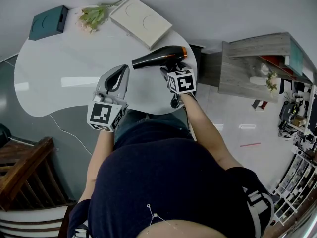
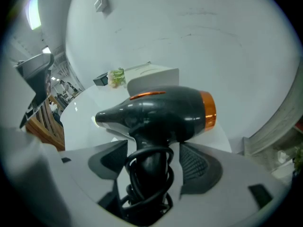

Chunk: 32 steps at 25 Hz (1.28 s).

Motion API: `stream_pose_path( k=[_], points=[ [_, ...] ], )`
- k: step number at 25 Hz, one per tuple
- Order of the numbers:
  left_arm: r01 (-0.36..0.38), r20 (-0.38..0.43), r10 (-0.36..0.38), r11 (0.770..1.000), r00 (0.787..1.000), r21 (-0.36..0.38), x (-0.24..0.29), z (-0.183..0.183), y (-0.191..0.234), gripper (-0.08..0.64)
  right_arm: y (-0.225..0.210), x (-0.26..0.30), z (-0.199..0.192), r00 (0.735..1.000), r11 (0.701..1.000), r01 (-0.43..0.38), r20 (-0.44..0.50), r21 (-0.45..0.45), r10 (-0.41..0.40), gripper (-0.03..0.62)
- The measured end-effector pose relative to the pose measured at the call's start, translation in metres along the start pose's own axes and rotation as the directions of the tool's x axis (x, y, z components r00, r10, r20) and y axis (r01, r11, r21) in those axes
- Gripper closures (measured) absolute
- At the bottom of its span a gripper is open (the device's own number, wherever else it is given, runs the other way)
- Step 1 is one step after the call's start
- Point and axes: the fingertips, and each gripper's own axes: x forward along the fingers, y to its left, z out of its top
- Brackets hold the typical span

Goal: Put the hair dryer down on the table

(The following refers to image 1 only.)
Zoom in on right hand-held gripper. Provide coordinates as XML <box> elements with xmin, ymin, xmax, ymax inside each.
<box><xmin>159</xmin><ymin>67</ymin><xmax>197</xmax><ymax>109</ymax></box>

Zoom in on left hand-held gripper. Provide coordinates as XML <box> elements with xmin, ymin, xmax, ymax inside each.
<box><xmin>86</xmin><ymin>64</ymin><xmax>130</xmax><ymax>133</ymax></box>

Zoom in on black hair dryer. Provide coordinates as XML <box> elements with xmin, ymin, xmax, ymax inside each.
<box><xmin>131</xmin><ymin>45</ymin><xmax>189</xmax><ymax>72</ymax></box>

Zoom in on person's left forearm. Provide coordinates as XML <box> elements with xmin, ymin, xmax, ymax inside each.
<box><xmin>79</xmin><ymin>129</ymin><xmax>117</xmax><ymax>203</ymax></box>

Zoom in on person's right forearm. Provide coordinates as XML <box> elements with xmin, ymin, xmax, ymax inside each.
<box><xmin>179</xmin><ymin>92</ymin><xmax>245</xmax><ymax>170</ymax></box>

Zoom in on black side cabinet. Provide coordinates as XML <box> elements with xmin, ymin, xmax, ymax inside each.
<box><xmin>189</xmin><ymin>43</ymin><xmax>207</xmax><ymax>84</ymax></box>

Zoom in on person's jeans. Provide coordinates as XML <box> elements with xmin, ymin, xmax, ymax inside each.
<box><xmin>113</xmin><ymin>109</ymin><xmax>190</xmax><ymax>145</ymax></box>

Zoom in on cream flat box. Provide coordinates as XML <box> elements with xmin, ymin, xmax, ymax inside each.
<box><xmin>109</xmin><ymin>0</ymin><xmax>173</xmax><ymax>51</ymax></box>

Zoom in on pink artificial flower bouquet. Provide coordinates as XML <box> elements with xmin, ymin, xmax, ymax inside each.
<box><xmin>75</xmin><ymin>0</ymin><xmax>135</xmax><ymax>34</ymax></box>

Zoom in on grey wooden cabinet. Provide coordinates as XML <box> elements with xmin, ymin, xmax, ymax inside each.
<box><xmin>217</xmin><ymin>32</ymin><xmax>292</xmax><ymax>103</ymax></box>

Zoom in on dark green box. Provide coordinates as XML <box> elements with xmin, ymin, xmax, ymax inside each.
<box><xmin>28</xmin><ymin>5</ymin><xmax>69</xmax><ymax>41</ymax></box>

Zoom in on white vase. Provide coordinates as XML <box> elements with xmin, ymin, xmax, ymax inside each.
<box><xmin>248</xmin><ymin>75</ymin><xmax>270</xmax><ymax>86</ymax></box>

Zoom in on person's dark t-shirt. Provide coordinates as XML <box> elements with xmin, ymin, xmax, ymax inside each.
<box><xmin>67</xmin><ymin>120</ymin><xmax>275</xmax><ymax>238</ymax></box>

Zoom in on small pale flower bunch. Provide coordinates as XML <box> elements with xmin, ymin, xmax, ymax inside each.
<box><xmin>265</xmin><ymin>70</ymin><xmax>280</xmax><ymax>94</ymax></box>

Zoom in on red flat board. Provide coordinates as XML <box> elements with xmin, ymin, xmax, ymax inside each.
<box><xmin>258</xmin><ymin>55</ymin><xmax>296</xmax><ymax>77</ymax></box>

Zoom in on brown wooden chair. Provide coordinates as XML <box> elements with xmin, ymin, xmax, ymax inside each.
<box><xmin>0</xmin><ymin>136</ymin><xmax>71</xmax><ymax>212</ymax></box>

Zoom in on teal board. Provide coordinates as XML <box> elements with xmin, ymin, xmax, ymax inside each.
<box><xmin>284</xmin><ymin>37</ymin><xmax>305</xmax><ymax>77</ymax></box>

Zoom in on white cluttered shelving unit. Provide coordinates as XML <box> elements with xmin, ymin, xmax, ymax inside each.
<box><xmin>271</xmin><ymin>79</ymin><xmax>317</xmax><ymax>227</ymax></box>

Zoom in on white striped seat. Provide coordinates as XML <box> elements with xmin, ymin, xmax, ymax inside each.
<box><xmin>0</xmin><ymin>204</ymin><xmax>71</xmax><ymax>238</ymax></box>

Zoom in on white floor cable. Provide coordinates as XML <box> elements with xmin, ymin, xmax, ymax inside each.
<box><xmin>0</xmin><ymin>58</ymin><xmax>93</xmax><ymax>156</ymax></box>

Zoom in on thin silver necklace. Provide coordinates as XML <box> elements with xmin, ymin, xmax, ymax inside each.
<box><xmin>145</xmin><ymin>203</ymin><xmax>189</xmax><ymax>235</ymax></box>

